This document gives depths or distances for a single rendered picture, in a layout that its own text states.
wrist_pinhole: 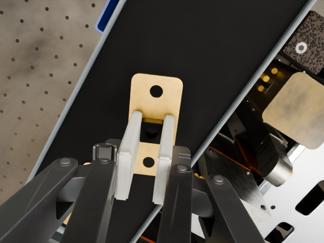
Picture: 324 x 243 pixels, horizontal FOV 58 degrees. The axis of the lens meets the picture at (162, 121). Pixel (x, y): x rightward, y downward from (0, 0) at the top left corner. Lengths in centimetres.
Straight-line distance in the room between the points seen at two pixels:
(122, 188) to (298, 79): 27
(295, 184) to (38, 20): 66
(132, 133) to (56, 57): 63
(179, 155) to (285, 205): 40
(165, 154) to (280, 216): 43
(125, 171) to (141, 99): 8
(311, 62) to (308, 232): 34
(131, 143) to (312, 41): 25
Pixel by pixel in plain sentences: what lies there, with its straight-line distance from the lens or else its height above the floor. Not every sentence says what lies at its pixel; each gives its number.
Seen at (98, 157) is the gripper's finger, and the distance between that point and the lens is 16.
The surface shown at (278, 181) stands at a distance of 40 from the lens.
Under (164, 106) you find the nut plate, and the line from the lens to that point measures 22.
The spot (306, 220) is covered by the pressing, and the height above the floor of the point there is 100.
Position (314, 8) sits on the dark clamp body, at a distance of 38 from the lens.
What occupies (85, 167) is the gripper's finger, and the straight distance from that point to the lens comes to 16.
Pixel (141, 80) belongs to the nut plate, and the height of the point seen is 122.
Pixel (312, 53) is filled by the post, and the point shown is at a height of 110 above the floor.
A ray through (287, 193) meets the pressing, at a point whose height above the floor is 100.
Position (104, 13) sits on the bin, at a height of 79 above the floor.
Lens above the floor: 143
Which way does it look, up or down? 69 degrees down
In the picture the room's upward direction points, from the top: 173 degrees counter-clockwise
